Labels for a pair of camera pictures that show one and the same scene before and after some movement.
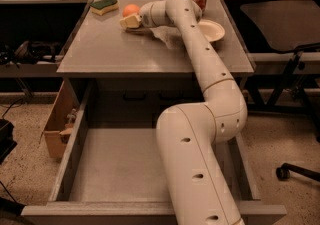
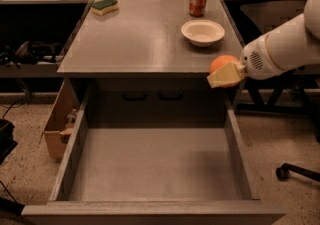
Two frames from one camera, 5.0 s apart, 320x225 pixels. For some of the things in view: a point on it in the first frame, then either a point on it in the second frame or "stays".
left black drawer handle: (134, 98) stays
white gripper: (146, 12) to (255, 59)
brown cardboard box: (61, 121) stays
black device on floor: (7, 143) stays
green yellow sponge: (104, 6) stays
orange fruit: (130, 10) to (219, 63)
